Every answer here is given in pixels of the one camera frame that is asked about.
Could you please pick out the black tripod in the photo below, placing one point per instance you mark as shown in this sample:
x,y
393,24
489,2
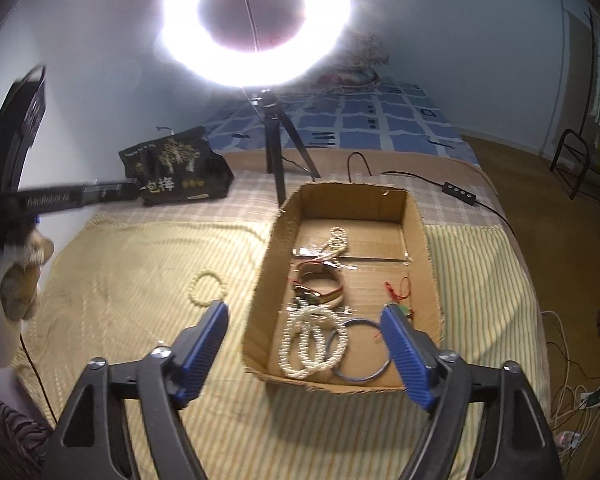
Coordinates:
x,y
275,150

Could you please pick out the blue checked bedsheet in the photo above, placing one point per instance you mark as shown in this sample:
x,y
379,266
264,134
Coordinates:
x,y
355,125

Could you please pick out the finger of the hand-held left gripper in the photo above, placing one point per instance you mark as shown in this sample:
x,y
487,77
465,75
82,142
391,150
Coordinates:
x,y
112,191

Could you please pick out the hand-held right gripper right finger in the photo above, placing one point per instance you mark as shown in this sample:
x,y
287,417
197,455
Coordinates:
x,y
405,355

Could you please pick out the white power strip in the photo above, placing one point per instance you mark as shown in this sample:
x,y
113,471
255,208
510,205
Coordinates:
x,y
594,397

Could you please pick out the person's left hand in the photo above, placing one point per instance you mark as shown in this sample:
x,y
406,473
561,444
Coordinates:
x,y
22,270

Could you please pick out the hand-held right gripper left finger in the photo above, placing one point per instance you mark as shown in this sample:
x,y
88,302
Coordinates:
x,y
205,350

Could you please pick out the beige plaid sheet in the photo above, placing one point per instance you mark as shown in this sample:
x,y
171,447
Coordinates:
x,y
455,215

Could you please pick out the thin blue bangle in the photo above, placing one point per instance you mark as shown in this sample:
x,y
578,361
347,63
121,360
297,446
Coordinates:
x,y
360,379

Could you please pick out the cardboard box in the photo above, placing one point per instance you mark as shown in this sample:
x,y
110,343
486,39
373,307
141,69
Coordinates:
x,y
265,280

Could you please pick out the dark striped cloth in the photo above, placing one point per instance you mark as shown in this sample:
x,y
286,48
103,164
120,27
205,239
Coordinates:
x,y
10,440

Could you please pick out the black metal low rack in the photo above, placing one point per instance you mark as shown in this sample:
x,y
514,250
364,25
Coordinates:
x,y
560,155

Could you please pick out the metal phone holder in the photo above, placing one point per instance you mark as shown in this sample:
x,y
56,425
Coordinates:
x,y
250,10

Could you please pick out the folded floral quilt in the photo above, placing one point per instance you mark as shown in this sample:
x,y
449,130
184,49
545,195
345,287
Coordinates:
x,y
350,77

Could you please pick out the yellow striped blanket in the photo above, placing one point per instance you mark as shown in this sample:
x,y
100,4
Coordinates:
x,y
130,270

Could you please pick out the black snack bag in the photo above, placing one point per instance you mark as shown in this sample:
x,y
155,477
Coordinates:
x,y
180,170

